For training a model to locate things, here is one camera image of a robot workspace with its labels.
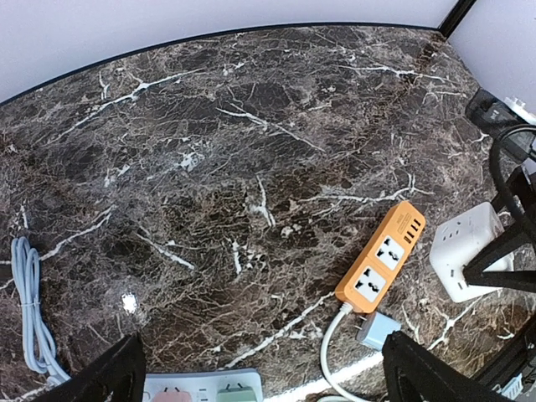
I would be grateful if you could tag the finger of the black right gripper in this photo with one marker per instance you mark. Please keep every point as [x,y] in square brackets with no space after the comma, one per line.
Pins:
[477,271]

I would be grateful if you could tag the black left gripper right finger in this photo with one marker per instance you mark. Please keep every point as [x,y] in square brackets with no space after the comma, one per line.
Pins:
[413,373]

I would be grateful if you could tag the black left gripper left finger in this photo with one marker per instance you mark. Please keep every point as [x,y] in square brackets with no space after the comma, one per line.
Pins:
[117,375]

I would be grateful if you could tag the white cube socket adapter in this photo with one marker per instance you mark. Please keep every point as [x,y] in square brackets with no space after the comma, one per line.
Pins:
[456,242]

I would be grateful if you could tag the pink charger plug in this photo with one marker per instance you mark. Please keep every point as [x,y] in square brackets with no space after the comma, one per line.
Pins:
[173,395]

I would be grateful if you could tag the light blue charger plug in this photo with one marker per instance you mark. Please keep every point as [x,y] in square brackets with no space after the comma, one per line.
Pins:
[375,329]

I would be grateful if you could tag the light blue power strip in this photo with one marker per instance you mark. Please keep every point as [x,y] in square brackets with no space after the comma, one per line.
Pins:
[205,385]

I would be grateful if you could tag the orange power strip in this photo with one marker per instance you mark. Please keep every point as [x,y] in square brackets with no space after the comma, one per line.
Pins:
[373,272]

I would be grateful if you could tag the green charger plug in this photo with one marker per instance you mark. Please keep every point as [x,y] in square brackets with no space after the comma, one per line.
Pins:
[239,393]

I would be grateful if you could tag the black right side rail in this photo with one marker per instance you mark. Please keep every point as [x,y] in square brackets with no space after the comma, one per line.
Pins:
[512,359]

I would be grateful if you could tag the white slotted cable duct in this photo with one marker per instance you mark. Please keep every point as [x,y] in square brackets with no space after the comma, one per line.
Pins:
[513,388]

